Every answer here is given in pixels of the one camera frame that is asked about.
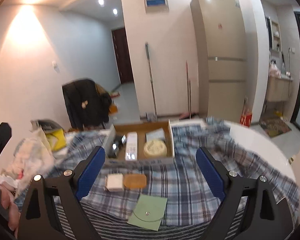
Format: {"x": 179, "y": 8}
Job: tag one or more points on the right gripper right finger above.
{"x": 263, "y": 217}

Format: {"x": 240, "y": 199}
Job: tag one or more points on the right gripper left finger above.
{"x": 39, "y": 217}

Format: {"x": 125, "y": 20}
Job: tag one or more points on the white power adapter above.
{"x": 114, "y": 182}

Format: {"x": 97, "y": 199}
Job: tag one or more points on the tan leather case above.
{"x": 135, "y": 181}

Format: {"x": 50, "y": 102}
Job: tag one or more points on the green leather pouch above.
{"x": 148, "y": 212}

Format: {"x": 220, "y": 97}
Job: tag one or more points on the small black box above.
{"x": 113, "y": 151}

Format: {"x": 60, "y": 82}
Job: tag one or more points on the white AUX remote control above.
{"x": 131, "y": 152}

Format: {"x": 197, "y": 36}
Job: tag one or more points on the round cream candy tin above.
{"x": 155, "y": 149}

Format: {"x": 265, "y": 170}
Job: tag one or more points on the grey lighter case box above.
{"x": 157, "y": 134}

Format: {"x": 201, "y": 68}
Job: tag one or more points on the person's left hand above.
{"x": 7, "y": 204}

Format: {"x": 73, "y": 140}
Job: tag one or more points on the white plastic bag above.
{"x": 32, "y": 156}

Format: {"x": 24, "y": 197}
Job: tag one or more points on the grey bag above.
{"x": 47, "y": 125}

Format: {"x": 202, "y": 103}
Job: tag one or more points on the yellow box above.
{"x": 56, "y": 139}

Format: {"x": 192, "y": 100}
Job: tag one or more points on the blue plaid cloth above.
{"x": 189, "y": 198}

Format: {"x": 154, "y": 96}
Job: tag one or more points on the floor mat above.
{"x": 274, "y": 127}

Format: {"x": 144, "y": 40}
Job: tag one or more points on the red paper bag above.
{"x": 246, "y": 117}

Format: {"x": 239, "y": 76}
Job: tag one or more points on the bathroom vanity cabinet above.
{"x": 278, "y": 89}

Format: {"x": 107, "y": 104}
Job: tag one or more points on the cardboard tray box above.
{"x": 141, "y": 130}

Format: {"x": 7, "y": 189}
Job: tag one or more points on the dark wooden door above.
{"x": 122, "y": 55}

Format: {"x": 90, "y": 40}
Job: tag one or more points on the beige refrigerator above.
{"x": 222, "y": 57}

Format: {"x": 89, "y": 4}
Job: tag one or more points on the wall light switch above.
{"x": 55, "y": 66}

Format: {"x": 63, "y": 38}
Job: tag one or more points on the grey mop handle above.
{"x": 151, "y": 117}

